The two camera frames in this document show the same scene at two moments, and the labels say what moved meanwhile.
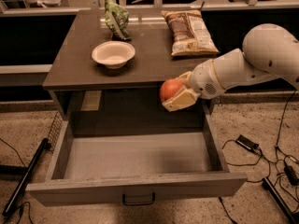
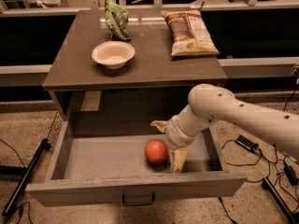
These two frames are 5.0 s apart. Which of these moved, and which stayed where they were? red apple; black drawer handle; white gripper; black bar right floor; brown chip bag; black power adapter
Moved: white gripper; red apple
Stayed: black drawer handle; black power adapter; brown chip bag; black bar right floor
